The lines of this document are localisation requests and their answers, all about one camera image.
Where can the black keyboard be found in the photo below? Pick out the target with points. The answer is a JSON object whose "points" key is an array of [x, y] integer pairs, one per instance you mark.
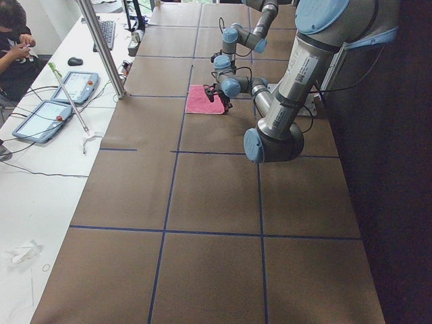
{"points": [[108, 32]]}

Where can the blue teach pendant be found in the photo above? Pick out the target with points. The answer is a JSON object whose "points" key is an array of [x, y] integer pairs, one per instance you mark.
{"points": [[43, 122], [80, 85]]}

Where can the crumpled white tissue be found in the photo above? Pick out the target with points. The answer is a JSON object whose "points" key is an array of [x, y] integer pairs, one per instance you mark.
{"points": [[20, 254]]}

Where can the near blue teach pendant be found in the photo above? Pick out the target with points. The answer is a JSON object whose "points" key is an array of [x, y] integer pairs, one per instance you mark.
{"points": [[43, 122]]}

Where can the pink and grey towel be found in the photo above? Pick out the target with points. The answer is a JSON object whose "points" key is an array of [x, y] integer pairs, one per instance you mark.
{"points": [[199, 103]]}

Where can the aluminium frame post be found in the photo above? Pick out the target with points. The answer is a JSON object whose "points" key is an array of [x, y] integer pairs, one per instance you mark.
{"points": [[102, 47]]}

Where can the seated person in black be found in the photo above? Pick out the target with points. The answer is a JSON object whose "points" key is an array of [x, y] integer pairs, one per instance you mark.
{"points": [[19, 68]]}

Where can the black computer mouse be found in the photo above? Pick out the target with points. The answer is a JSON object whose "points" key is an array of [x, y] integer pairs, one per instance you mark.
{"points": [[74, 61]]}

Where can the far blue teach pendant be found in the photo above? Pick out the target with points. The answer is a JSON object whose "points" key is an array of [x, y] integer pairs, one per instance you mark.
{"points": [[80, 85]]}

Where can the long metal grabber stick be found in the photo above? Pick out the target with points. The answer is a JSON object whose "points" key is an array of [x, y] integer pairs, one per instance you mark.
{"points": [[90, 135]]}

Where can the black monitor stand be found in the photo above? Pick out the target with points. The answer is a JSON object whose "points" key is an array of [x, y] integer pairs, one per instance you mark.
{"points": [[135, 21]]}

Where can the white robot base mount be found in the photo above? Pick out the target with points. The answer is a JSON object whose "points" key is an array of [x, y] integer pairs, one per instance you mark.
{"points": [[308, 110]]}

